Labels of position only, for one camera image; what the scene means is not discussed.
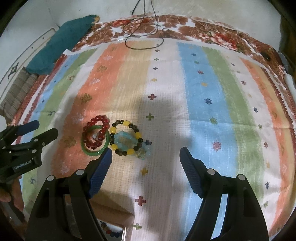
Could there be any green jade bangle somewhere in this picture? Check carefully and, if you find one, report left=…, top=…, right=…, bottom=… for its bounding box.
left=80, top=125, right=110, bottom=156

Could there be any red bead bracelet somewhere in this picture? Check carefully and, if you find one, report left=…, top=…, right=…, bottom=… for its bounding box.
left=81, top=114, right=111, bottom=150

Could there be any metal tin box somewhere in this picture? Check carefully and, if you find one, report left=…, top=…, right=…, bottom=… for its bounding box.
left=98, top=220, right=125, bottom=241

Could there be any light blue bead bracelet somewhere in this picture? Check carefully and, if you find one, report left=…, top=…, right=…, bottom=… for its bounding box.
left=114, top=131, right=153, bottom=160

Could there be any yellow and dark bead bracelet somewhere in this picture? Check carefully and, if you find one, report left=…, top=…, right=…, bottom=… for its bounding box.
left=109, top=119, right=144, bottom=156

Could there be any person's hand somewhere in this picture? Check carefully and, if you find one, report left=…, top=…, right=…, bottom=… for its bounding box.
left=0, top=176, right=24, bottom=212

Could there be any white headboard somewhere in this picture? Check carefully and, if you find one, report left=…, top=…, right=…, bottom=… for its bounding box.
left=1, top=24, right=59, bottom=99

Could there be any teal pillow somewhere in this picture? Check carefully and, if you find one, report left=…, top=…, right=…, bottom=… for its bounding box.
left=26, top=15, right=99, bottom=75

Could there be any striped colourful bed cloth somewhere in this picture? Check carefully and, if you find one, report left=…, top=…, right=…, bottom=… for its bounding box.
left=22, top=39, right=295, bottom=240

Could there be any white object at bedside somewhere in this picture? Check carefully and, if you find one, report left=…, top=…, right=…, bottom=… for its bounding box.
left=285, top=73, right=296, bottom=94

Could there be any red floral bedsheet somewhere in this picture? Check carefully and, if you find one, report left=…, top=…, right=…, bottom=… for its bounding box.
left=7, top=15, right=295, bottom=126

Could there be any black cable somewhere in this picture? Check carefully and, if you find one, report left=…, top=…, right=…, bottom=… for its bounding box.
left=122, top=0, right=165, bottom=50

